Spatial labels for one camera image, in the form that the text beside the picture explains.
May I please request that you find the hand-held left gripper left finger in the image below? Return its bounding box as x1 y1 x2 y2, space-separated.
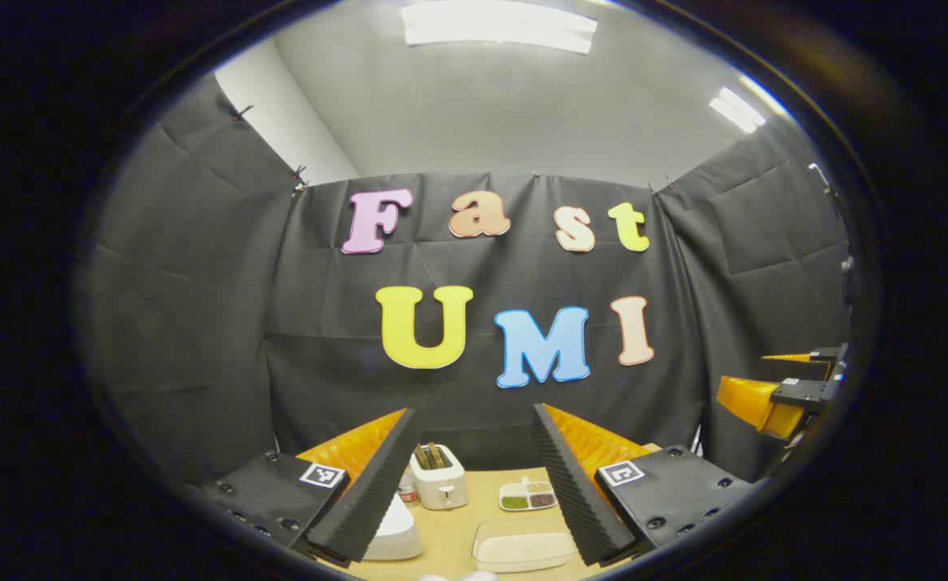
199 408 420 566

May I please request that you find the divided white dish of grains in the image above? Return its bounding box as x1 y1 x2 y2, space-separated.
498 478 560 512

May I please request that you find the white toaster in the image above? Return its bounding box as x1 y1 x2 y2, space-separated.
409 442 469 511

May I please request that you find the white rice cooker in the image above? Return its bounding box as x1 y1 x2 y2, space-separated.
361 492 424 562

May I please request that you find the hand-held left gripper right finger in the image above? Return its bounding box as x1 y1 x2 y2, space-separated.
532 403 758 566

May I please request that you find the black backdrop cloth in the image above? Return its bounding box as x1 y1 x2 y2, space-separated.
78 73 854 485

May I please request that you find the ceiling light panel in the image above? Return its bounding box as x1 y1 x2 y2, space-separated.
401 0 598 55
709 86 766 134

